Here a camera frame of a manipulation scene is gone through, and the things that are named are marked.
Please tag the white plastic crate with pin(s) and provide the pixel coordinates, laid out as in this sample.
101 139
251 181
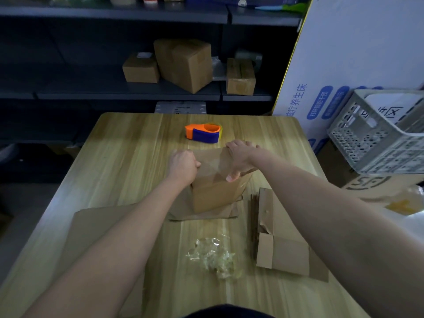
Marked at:
361 145

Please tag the person's left hand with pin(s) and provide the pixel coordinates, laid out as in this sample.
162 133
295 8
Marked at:
182 167

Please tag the green blue plastic utensil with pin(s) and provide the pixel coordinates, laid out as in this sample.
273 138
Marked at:
294 7

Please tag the grey wrapped item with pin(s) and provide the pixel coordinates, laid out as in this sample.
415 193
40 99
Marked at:
255 56

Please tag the small carton with white label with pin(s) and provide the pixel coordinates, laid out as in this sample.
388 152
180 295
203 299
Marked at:
140 71

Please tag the clear tape wad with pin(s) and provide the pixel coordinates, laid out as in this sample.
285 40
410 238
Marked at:
213 258

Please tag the small sealed brown carton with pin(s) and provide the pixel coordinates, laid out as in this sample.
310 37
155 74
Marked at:
241 79

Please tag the small dim brown carton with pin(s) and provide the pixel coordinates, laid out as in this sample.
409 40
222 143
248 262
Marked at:
66 151

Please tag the large sealed brown carton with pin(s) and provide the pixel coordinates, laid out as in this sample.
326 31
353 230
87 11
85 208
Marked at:
183 66

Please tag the person's right forearm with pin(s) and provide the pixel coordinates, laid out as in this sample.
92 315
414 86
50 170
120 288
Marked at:
347 235

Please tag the brown cardboard box long flaps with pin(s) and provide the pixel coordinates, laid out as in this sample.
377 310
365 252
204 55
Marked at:
212 195

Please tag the cardboard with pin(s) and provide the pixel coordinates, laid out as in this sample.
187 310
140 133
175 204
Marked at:
288 255
86 221

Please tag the white paper sign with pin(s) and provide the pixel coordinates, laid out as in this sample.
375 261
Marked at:
394 107

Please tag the orange blue yellow tape roll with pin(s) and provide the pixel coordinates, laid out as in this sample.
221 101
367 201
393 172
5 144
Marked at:
205 135

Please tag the dark metal shelf unit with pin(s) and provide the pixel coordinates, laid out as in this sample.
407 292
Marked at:
99 92

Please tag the white plastic bag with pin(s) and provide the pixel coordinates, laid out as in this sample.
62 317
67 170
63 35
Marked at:
7 152

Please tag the large white printed carton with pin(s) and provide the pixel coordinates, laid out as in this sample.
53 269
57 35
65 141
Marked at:
347 39

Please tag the person's right hand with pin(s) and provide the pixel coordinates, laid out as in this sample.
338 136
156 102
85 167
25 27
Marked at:
243 155

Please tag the person's left forearm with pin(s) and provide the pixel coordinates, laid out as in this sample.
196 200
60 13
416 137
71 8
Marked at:
106 258

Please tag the large brown carton black logo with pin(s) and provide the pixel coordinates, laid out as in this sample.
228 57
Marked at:
367 185

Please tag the person's dark shirt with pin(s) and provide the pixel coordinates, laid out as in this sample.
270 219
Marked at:
228 311

